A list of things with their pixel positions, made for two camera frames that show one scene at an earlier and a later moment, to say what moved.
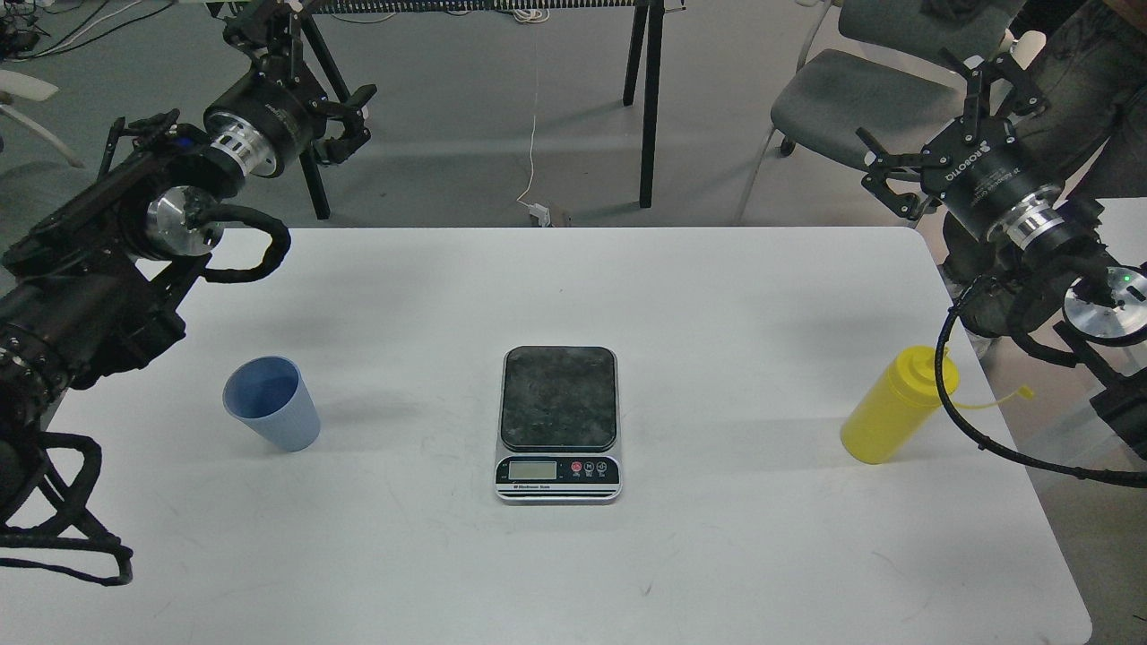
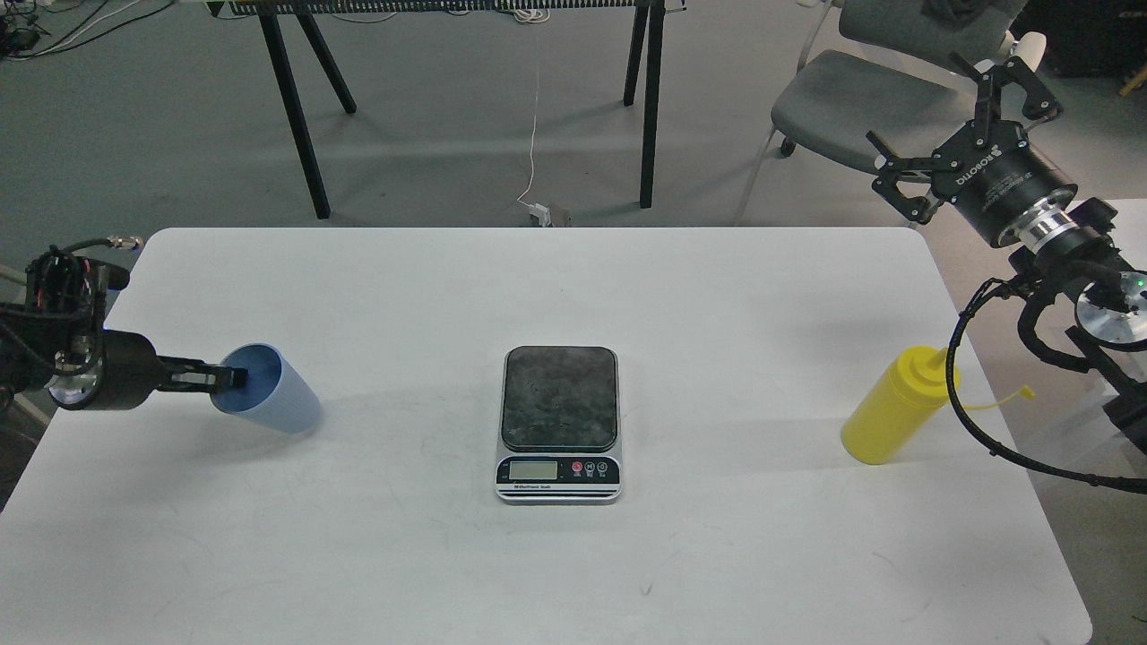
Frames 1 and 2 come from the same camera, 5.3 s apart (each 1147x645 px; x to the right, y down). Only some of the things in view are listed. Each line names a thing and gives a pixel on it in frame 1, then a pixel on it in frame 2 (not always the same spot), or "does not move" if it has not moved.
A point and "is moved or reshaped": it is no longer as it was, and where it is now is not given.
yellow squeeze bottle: (903, 396) does not move
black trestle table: (654, 47) does not move
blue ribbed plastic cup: (271, 394) is moved or reshaped
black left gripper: (273, 115) -> (117, 369)
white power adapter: (542, 213) does not move
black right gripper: (985, 171) does not move
